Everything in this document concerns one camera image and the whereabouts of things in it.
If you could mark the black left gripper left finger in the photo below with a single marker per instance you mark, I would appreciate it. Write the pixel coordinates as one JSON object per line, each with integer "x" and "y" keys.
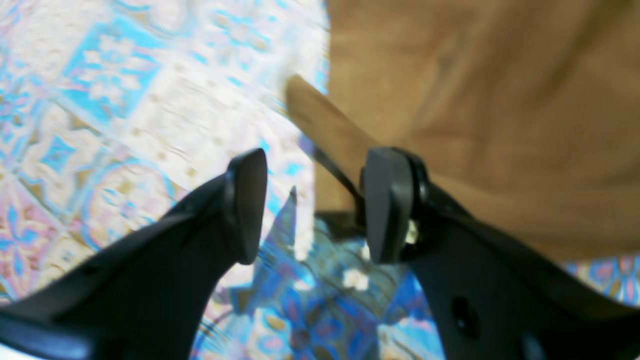
{"x": 143, "y": 297}

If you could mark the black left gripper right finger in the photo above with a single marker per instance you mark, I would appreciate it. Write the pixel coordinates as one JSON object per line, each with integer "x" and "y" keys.
{"x": 492, "y": 297}

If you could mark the brown t-shirt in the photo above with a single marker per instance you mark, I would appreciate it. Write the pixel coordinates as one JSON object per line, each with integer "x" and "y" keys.
{"x": 525, "y": 111}

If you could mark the patterned tablecloth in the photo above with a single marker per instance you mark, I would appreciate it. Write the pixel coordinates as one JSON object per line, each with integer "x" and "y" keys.
{"x": 112, "y": 111}

